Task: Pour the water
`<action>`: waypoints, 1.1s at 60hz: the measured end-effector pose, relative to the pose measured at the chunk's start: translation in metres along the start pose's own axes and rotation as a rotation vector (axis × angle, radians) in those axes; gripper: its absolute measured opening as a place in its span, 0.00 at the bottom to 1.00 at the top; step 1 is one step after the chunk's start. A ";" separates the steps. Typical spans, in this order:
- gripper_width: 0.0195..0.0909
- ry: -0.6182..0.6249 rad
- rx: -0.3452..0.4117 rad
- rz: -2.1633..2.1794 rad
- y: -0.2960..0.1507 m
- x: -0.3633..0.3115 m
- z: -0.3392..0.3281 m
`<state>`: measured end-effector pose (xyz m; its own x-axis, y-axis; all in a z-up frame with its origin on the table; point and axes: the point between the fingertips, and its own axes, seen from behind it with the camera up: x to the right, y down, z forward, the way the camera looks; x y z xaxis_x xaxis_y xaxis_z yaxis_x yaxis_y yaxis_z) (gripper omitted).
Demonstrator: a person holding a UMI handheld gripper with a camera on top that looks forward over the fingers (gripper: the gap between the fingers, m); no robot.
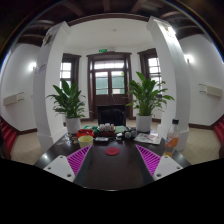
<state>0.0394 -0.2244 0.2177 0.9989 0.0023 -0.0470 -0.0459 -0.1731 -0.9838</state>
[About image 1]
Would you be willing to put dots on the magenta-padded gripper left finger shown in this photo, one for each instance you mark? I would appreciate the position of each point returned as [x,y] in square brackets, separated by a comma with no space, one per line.
[60,166]

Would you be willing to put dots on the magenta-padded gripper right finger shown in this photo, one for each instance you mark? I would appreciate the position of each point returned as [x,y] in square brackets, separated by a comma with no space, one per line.
[165,166]

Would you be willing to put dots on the printed paper leaflet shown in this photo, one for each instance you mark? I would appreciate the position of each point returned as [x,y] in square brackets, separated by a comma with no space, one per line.
[147,138]

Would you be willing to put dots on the yellow cup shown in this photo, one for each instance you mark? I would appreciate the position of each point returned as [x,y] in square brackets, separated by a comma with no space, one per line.
[85,141]

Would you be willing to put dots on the potted plant, white pot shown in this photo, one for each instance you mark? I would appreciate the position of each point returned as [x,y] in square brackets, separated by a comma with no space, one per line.
[144,123]
[72,125]

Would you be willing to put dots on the grey-headed microphone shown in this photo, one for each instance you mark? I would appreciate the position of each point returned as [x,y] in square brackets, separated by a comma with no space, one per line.
[127,135]
[133,133]

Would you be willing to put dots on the green patterned box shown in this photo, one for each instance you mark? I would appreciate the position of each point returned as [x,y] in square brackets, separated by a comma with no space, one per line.
[90,127]

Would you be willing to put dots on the small black device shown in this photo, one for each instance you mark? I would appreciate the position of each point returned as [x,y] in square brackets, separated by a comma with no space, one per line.
[101,139]

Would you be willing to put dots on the red round coaster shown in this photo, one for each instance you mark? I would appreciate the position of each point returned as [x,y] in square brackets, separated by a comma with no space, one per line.
[112,151]

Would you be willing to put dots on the green cloth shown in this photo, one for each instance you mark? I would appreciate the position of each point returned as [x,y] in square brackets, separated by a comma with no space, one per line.
[120,129]

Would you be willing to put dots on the red carpeted staircase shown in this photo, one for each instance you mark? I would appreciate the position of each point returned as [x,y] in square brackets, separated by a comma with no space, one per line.
[220,130]
[8,135]

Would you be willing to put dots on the black chair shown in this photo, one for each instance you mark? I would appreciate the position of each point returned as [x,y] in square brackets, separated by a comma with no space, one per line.
[111,115]

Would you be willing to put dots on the dark wooden double door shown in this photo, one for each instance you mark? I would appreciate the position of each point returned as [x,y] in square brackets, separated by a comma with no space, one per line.
[110,98]

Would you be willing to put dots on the dark-framed window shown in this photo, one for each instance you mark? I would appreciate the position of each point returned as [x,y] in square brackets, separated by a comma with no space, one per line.
[154,66]
[66,70]

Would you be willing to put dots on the green exit sign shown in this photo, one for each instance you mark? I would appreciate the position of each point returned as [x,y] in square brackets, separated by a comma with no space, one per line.
[103,50]

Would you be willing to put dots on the wall lamp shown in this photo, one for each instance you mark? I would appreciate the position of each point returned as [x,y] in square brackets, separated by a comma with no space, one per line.
[32,66]
[189,59]

